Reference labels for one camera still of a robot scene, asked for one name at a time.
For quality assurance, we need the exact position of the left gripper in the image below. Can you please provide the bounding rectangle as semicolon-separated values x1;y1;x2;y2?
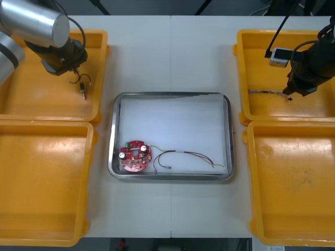
41;39;88;77

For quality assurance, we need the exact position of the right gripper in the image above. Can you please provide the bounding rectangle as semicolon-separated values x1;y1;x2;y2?
282;68;323;98

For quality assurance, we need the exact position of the metal solenoid with black cable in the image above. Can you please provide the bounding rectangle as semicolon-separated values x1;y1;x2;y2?
68;72;93;101

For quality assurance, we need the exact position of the twisted white grey wire harness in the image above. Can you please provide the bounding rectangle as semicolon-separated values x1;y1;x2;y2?
247;89;294;102

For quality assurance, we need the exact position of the yellow-orange plastic bin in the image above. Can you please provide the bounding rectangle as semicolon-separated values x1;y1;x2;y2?
0;119;99;248
0;29;111;127
232;29;335;126
242;120;335;248

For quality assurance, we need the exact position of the black stand leg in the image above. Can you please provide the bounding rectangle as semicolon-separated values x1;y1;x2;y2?
194;0;213;16
88;0;111;16

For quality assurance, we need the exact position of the steel tray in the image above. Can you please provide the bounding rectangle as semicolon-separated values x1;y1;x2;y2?
107;91;236;181

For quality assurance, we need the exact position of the round red circuit board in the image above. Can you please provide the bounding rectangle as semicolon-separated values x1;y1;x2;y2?
119;140;153;174

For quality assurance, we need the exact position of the white cable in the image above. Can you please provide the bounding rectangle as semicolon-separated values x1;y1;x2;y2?
248;4;273;17

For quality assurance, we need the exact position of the red black green-yellow wire harness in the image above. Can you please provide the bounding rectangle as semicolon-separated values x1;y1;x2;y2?
149;144;226;175

